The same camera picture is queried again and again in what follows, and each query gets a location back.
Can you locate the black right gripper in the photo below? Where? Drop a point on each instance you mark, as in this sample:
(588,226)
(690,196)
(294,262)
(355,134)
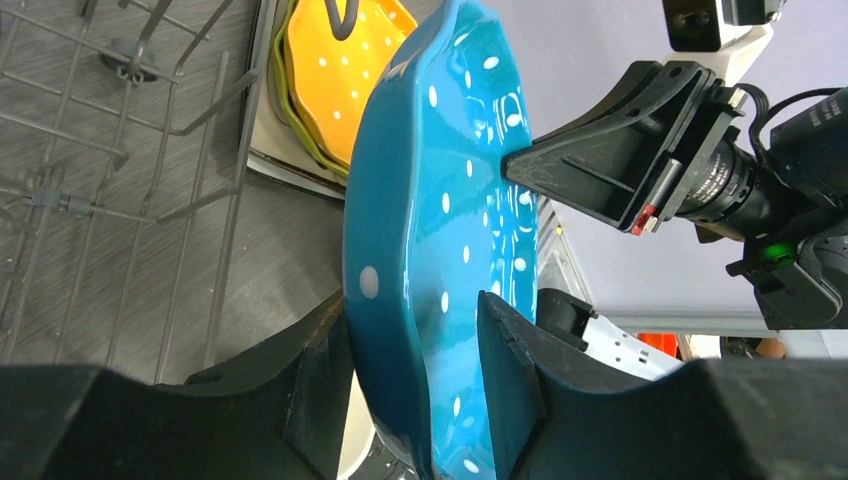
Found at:
(786,201)

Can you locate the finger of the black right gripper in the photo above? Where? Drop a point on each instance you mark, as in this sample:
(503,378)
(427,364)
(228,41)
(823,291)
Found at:
(632,159)

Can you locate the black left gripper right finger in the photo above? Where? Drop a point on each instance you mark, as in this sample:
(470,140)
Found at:
(556,413)

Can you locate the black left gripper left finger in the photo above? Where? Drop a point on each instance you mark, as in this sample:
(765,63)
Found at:
(274,411)

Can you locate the blue polka dot plate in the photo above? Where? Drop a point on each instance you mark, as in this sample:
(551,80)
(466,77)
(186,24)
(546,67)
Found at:
(429,223)

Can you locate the orange polka dot plate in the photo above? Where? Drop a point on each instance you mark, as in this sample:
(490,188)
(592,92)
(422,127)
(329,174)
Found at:
(330,81)

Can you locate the white bowl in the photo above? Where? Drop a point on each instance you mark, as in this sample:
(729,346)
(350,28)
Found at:
(358,435)

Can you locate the square floral plate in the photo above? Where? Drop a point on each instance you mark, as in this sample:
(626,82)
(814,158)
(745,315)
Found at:
(275,152)

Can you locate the green polka dot plate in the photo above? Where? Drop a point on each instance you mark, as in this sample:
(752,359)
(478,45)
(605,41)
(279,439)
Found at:
(283,104)

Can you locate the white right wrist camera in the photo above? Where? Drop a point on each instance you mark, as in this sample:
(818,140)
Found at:
(709,25)

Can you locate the grey wire dish rack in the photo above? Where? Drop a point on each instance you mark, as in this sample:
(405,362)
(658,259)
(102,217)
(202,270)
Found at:
(133,234)

